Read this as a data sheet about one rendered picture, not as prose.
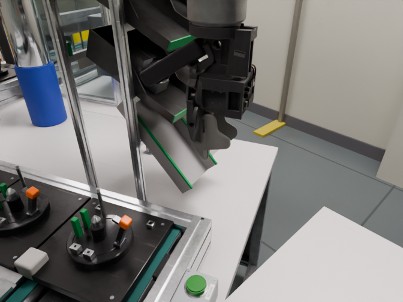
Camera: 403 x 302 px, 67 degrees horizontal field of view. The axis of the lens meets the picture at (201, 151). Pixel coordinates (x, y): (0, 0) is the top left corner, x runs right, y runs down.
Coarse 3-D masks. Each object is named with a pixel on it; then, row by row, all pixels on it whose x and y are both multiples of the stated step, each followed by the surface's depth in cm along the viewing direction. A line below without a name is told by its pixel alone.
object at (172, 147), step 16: (144, 112) 82; (144, 128) 75; (160, 128) 83; (176, 128) 87; (160, 144) 75; (176, 144) 84; (192, 144) 86; (160, 160) 77; (176, 160) 82; (192, 160) 85; (208, 160) 86; (176, 176) 77; (192, 176) 83
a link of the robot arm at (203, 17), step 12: (192, 0) 36; (204, 0) 35; (216, 0) 34; (228, 0) 34; (240, 0) 35; (192, 12) 36; (204, 12) 35; (216, 12) 35; (228, 12) 35; (240, 12) 36; (204, 24) 37; (216, 24) 36; (228, 24) 36; (240, 24) 38
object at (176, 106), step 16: (96, 32) 71; (112, 32) 76; (128, 32) 80; (96, 48) 71; (112, 48) 68; (144, 48) 79; (160, 48) 77; (96, 64) 73; (112, 64) 70; (176, 80) 79; (144, 96) 70; (160, 96) 74; (176, 96) 76; (160, 112) 69; (176, 112) 72
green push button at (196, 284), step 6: (192, 276) 60; (198, 276) 60; (186, 282) 59; (192, 282) 59; (198, 282) 59; (204, 282) 59; (192, 288) 57; (198, 288) 57; (204, 288) 58; (192, 294) 57; (198, 294) 57
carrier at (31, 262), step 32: (64, 224) 72; (96, 224) 63; (160, 224) 72; (32, 256) 62; (64, 256) 64; (96, 256) 62; (128, 256) 64; (64, 288) 58; (96, 288) 58; (128, 288) 58
